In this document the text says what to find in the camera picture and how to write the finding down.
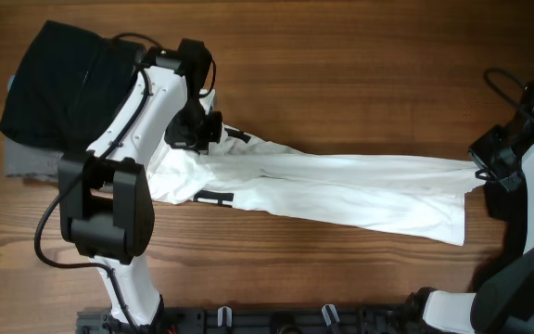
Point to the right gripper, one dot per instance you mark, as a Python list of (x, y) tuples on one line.
[(478, 152)]

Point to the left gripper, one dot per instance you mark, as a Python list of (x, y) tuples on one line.
[(199, 142)]

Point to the white t-shirt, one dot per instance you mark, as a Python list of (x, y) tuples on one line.
[(399, 194)]

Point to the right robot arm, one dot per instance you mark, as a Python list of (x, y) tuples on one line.
[(503, 302)]

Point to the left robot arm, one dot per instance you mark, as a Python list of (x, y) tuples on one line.
[(106, 209)]

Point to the folded black garment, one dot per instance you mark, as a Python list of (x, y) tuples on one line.
[(68, 87)]

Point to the folded grey garment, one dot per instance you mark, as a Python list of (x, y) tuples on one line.
[(25, 162)]

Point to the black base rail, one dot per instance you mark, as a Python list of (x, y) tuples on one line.
[(326, 319)]

